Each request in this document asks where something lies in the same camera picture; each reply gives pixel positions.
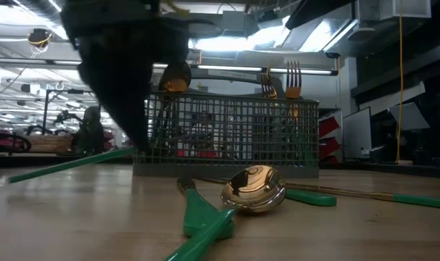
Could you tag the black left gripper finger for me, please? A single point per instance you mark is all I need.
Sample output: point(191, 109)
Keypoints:
point(96, 76)
point(132, 90)

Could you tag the person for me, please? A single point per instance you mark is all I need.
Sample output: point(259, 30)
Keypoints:
point(91, 134)

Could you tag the black pole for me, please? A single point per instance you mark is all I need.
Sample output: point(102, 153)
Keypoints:
point(45, 112)

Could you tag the black ceiling device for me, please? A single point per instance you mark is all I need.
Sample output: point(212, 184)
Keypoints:
point(40, 38)

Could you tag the brown wicker box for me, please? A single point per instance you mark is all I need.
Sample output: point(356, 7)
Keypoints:
point(49, 144)

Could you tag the black red wheel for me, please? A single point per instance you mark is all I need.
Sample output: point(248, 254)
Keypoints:
point(9, 143)

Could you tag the long ceiling lamp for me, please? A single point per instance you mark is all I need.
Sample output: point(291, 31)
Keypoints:
point(241, 69)

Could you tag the grey plastic cutlery basket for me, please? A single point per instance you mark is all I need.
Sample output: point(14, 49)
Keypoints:
point(234, 170)

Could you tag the red panel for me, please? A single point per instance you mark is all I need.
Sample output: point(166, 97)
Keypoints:
point(328, 127)

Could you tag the tilted white board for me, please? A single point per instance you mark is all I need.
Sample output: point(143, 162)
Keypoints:
point(410, 116)

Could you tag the white ceiling duct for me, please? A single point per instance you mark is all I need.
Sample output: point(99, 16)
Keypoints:
point(393, 9)

